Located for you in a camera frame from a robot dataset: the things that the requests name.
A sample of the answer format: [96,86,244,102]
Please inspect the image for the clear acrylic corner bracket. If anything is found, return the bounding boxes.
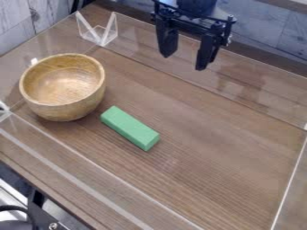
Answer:
[76,11,117,47]

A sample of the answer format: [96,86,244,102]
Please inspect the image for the clear acrylic barrier wall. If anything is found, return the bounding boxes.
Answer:
[0,17,307,230]

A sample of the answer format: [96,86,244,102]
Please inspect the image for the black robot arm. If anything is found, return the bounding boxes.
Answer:
[151,0,236,71]

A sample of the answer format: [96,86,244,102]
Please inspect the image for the black table leg frame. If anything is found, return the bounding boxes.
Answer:
[28,190,69,230]

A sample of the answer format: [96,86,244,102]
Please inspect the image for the green rectangular stick block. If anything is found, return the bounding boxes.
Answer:
[100,106,159,151]

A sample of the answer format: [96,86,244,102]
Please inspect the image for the black cable under table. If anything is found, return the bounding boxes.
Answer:
[0,204,30,230]

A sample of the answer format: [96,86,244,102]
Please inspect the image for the wooden bowl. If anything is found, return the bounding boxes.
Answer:
[18,53,105,121]

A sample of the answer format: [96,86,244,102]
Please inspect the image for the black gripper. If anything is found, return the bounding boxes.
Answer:
[152,0,236,71]

